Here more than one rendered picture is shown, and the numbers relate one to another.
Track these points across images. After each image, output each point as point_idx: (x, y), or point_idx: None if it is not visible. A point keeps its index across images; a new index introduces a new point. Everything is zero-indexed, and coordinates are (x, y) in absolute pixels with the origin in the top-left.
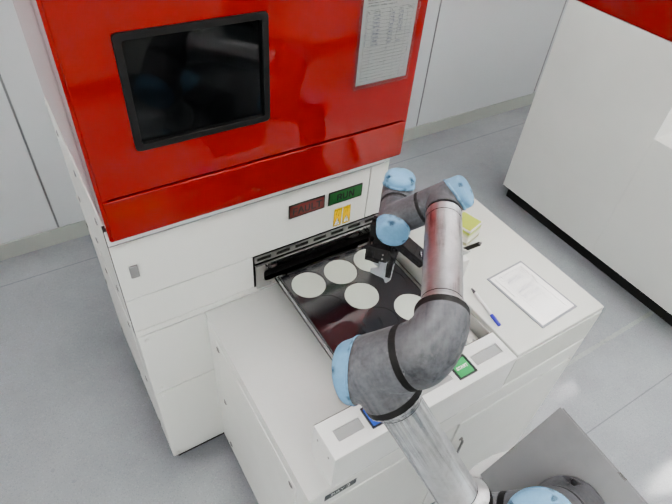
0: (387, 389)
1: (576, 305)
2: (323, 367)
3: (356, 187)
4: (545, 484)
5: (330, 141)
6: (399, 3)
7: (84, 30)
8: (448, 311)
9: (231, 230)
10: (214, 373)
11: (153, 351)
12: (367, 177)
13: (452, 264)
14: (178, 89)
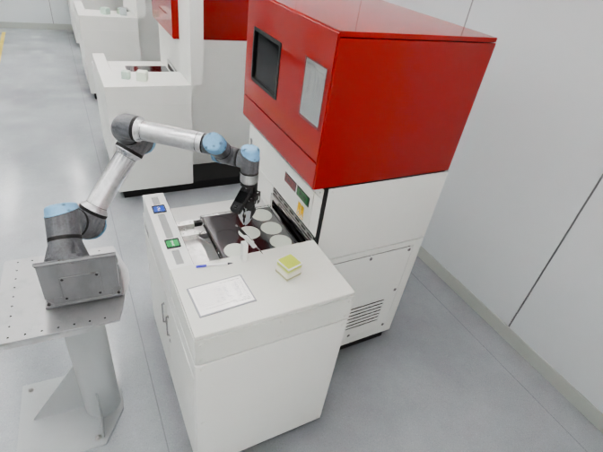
0: None
1: (201, 318)
2: None
3: (306, 197)
4: (83, 245)
5: (290, 138)
6: (318, 73)
7: (251, 21)
8: (128, 116)
9: (271, 159)
10: None
11: None
12: (311, 197)
13: (157, 126)
14: (262, 61)
